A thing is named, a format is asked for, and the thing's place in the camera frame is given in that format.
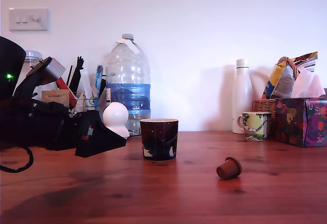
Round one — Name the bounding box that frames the brown coffee capsule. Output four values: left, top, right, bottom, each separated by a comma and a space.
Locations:
216, 156, 242, 181

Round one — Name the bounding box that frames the dark patterned coffee cup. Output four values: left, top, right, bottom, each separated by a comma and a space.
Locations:
139, 118, 179, 162

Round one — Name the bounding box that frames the black flat kitchen tool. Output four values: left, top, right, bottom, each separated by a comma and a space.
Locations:
99, 78, 107, 100

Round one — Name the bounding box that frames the white plastic kitchen utensil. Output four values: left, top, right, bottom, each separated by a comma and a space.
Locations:
80, 69, 96, 99

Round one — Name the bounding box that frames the blue packaged kitchen tool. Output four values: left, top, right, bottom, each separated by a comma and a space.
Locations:
95, 64, 104, 107

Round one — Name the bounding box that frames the brown cardboard box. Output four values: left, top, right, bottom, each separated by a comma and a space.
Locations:
41, 89, 70, 108

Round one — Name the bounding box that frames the large clear water bottle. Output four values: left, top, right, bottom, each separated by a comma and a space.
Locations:
105, 33, 151, 137

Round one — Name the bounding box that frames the thin black stick utensil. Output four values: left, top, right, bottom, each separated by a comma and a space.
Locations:
65, 65, 74, 86

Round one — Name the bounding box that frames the black slotted kitchen utensil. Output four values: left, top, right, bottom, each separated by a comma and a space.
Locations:
70, 56, 85, 94

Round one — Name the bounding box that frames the clear plastic lidded container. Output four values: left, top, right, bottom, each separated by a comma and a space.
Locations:
22, 51, 43, 102

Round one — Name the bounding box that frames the white metal bottle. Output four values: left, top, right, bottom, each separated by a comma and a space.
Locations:
231, 59, 254, 135

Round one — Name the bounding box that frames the green illustrated mug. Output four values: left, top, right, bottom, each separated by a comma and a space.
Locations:
237, 111, 272, 141

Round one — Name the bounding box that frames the yellow blue foil snack bag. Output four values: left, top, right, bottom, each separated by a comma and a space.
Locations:
261, 61, 297, 99

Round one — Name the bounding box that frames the floral purple tissue box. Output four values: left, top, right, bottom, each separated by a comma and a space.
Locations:
268, 96, 327, 148

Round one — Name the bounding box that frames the striped foil snack bag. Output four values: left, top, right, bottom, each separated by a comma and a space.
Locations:
293, 51, 319, 73

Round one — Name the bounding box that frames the small white round camera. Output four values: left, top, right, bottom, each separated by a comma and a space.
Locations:
102, 101, 130, 139

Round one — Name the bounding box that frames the wire kitchen tool rack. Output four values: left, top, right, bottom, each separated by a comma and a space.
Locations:
67, 93, 103, 114

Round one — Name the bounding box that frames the thick black looping cable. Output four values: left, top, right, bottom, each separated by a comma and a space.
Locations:
0, 146, 34, 173

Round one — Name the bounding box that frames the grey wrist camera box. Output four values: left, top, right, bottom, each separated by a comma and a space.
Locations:
14, 57, 66, 99

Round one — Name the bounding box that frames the white light switch plate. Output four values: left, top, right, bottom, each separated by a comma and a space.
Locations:
9, 8, 49, 32

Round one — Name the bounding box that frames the wicker basket with handle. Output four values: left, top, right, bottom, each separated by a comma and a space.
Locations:
252, 56, 301, 120

